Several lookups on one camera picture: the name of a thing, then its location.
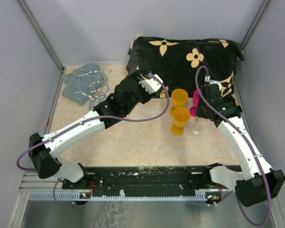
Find purple cable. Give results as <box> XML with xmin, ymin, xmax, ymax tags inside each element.
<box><xmin>16</xmin><ymin>72</ymin><xmax>170</xmax><ymax>207</ymax></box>
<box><xmin>195</xmin><ymin>65</ymin><xmax>273</xmax><ymax>226</ymax></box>

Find grey blue folded jeans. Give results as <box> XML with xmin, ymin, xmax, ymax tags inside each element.
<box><xmin>62</xmin><ymin>63</ymin><xmax>105</xmax><ymax>105</ymax></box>

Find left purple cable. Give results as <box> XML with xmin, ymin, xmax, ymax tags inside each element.
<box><xmin>16</xmin><ymin>72</ymin><xmax>170</xmax><ymax>207</ymax></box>

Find magenta plastic wine glass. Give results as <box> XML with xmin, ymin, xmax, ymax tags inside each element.
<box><xmin>189</xmin><ymin>90</ymin><xmax>199</xmax><ymax>118</ymax></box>

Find clear wine glass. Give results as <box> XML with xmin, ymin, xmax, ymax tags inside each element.
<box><xmin>194</xmin><ymin>116</ymin><xmax>203</xmax><ymax>135</ymax></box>

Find yellow plastic wine glass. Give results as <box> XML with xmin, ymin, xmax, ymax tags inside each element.
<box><xmin>170</xmin><ymin>107</ymin><xmax>190</xmax><ymax>136</ymax></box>
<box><xmin>169</xmin><ymin>89</ymin><xmax>189</xmax><ymax>116</ymax></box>

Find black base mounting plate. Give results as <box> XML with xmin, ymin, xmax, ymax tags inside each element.
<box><xmin>62</xmin><ymin>166</ymin><xmax>219</xmax><ymax>198</ymax></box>

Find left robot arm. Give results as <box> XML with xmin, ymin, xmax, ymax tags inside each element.
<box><xmin>29</xmin><ymin>71</ymin><xmax>163</xmax><ymax>189</ymax></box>

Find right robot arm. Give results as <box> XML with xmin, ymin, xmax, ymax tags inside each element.
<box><xmin>193</xmin><ymin>84</ymin><xmax>285</xmax><ymax>207</ymax></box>

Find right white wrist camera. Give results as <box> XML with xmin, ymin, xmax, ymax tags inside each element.
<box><xmin>204</xmin><ymin>76</ymin><xmax>222</xmax><ymax>91</ymax></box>

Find black floral plush pillow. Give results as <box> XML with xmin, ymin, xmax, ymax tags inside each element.
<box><xmin>126</xmin><ymin>37</ymin><xmax>244</xmax><ymax>97</ymax></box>

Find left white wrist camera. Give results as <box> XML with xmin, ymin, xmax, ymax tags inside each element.
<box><xmin>139</xmin><ymin>73</ymin><xmax>163</xmax><ymax>94</ymax></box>

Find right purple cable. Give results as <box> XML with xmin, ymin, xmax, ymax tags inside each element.
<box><xmin>195</xmin><ymin>65</ymin><xmax>273</xmax><ymax>226</ymax></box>

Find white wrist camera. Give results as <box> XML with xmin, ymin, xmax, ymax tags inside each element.
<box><xmin>204</xmin><ymin>76</ymin><xmax>222</xmax><ymax>91</ymax></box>
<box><xmin>139</xmin><ymin>73</ymin><xmax>163</xmax><ymax>94</ymax></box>

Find aluminium front rail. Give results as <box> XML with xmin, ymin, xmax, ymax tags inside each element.
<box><xmin>20</xmin><ymin>167</ymin><xmax>231</xmax><ymax>205</ymax></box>

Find chrome wire wine glass rack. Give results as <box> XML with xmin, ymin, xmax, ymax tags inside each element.
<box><xmin>75</xmin><ymin>67</ymin><xmax>112</xmax><ymax>111</ymax></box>

